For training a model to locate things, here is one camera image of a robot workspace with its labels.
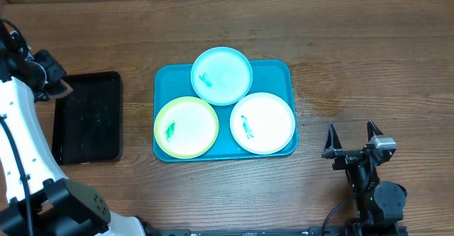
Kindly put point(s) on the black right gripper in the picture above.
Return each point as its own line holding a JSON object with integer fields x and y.
{"x": 331, "y": 150}

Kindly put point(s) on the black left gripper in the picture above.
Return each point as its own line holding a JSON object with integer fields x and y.
{"x": 54, "y": 71}

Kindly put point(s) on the yellow-green plate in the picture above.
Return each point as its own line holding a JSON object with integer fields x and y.
{"x": 186, "y": 127}

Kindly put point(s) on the brown bow-shaped sponge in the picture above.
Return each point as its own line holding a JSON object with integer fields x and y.
{"x": 59, "y": 90}

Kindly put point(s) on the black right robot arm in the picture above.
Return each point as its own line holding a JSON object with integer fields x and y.
{"x": 380, "y": 204}

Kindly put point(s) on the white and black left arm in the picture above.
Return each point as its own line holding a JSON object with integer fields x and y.
{"x": 42, "y": 200}

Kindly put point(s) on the black plastic tray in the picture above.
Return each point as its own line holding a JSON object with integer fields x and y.
{"x": 88, "y": 122}

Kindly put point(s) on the teal plastic serving tray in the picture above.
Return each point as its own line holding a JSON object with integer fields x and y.
{"x": 271, "y": 76}

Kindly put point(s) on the white plate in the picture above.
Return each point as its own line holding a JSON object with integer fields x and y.
{"x": 262, "y": 123}

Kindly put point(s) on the light blue plate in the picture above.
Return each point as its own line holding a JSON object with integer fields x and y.
{"x": 221, "y": 76}

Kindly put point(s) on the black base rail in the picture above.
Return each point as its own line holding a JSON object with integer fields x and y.
{"x": 311, "y": 231}

